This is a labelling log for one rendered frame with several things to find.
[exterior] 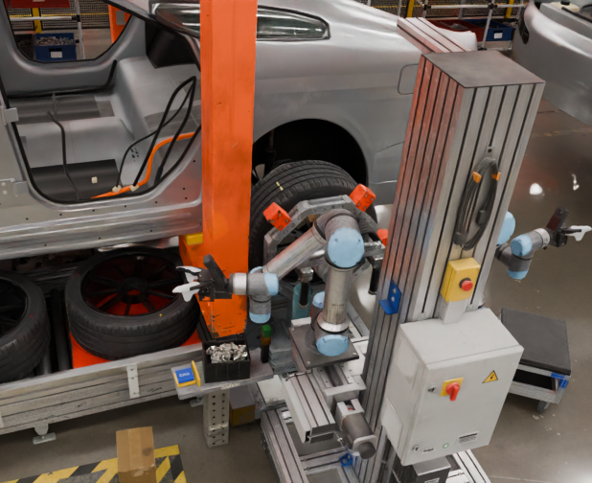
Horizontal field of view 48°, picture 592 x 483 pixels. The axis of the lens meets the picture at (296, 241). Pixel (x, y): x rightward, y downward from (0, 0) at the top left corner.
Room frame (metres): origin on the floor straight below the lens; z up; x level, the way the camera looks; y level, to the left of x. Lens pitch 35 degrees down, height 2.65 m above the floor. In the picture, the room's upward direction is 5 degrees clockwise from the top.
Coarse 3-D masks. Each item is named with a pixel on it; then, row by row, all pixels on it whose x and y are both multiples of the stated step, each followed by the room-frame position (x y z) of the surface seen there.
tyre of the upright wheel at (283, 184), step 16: (304, 160) 2.75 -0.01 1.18; (272, 176) 2.65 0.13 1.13; (288, 176) 2.61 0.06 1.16; (304, 176) 2.60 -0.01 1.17; (320, 176) 2.61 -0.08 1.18; (336, 176) 2.64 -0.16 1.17; (256, 192) 2.62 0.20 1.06; (272, 192) 2.56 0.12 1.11; (288, 192) 2.51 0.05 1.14; (304, 192) 2.51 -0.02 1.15; (320, 192) 2.54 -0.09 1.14; (336, 192) 2.58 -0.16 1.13; (352, 192) 2.61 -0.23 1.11; (256, 208) 2.53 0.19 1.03; (288, 208) 2.49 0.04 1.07; (368, 208) 2.65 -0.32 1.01; (256, 224) 2.45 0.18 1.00; (256, 240) 2.43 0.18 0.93; (256, 256) 2.43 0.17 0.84
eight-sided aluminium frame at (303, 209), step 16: (304, 208) 2.43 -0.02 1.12; (320, 208) 2.45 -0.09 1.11; (336, 208) 2.49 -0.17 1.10; (352, 208) 2.51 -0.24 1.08; (288, 224) 2.40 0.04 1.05; (272, 240) 2.37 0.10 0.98; (368, 240) 2.57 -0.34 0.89; (272, 256) 2.37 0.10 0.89; (288, 288) 2.41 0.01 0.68; (320, 288) 2.52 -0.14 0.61
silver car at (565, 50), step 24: (552, 0) 5.62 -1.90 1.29; (576, 0) 5.59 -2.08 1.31; (528, 24) 5.12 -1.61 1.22; (552, 24) 4.92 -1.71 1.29; (576, 24) 4.84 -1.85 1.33; (528, 48) 4.99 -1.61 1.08; (552, 48) 4.75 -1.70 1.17; (576, 48) 4.57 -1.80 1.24; (552, 72) 4.68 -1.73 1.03; (576, 72) 4.49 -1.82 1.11; (552, 96) 4.67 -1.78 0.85; (576, 96) 4.44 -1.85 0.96
